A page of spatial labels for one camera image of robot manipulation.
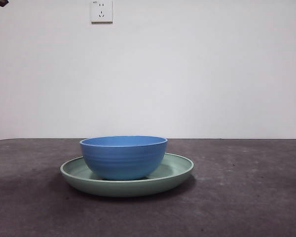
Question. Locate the white wall socket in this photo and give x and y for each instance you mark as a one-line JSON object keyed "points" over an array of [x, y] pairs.
{"points": [[101, 12]]}

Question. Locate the blue ribbed bowl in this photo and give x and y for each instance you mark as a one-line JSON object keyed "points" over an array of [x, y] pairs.
{"points": [[123, 160]]}

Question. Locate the green round plate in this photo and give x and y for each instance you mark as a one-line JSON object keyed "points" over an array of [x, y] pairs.
{"points": [[128, 189]]}

